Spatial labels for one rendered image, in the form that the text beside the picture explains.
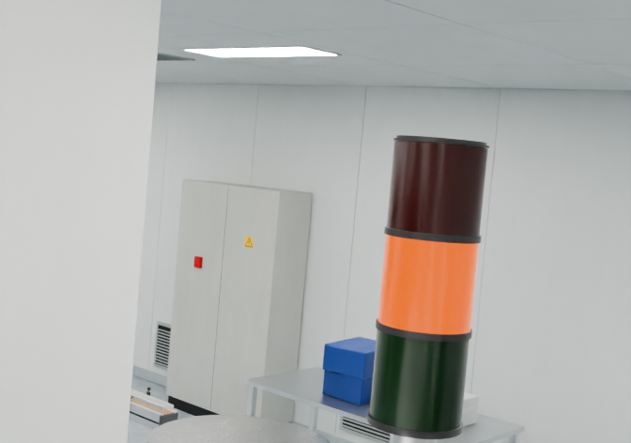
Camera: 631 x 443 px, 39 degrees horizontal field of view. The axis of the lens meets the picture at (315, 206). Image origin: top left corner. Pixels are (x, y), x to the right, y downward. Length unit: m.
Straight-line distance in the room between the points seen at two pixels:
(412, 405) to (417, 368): 0.02
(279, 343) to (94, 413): 5.44
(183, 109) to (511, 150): 3.57
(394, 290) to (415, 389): 0.05
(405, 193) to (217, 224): 7.34
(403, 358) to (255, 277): 7.01
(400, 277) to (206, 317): 7.48
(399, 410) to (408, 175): 0.12
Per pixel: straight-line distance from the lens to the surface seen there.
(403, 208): 0.46
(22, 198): 1.95
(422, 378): 0.47
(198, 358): 8.05
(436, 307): 0.46
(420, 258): 0.46
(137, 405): 5.05
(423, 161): 0.46
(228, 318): 7.72
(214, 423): 4.82
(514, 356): 6.56
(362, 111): 7.31
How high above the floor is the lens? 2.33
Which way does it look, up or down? 3 degrees down
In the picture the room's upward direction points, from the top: 5 degrees clockwise
